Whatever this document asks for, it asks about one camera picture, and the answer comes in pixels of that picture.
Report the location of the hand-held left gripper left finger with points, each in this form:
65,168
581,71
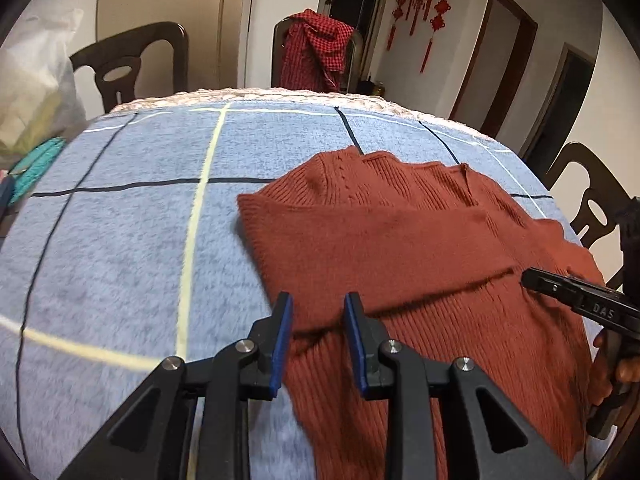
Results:
281,345

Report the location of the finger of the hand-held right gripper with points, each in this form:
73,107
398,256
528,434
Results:
550,286

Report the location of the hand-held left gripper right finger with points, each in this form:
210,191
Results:
354,345

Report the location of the rust red knitted sweater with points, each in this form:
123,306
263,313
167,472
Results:
400,240

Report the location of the person's right hand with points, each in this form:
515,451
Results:
602,375

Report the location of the dark wooden chair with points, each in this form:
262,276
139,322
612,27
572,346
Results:
570,180
150,42
276,55

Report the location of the blue checked fleece blanket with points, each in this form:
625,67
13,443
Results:
125,260

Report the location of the dark open doorway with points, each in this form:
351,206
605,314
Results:
565,105

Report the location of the brown framed door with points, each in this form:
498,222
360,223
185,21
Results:
500,50

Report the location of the bottles on floor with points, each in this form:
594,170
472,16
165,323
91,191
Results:
372,87

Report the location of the red checked garment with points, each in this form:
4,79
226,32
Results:
312,50

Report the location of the long red knot decoration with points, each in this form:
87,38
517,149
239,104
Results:
440,10

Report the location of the teal knitted cloth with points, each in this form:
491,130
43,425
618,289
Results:
35,165

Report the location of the small red knot decoration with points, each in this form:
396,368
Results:
400,7

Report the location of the dark glass door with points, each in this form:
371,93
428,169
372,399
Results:
357,0

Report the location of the white plastic bag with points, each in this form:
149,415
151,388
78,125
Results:
35,75

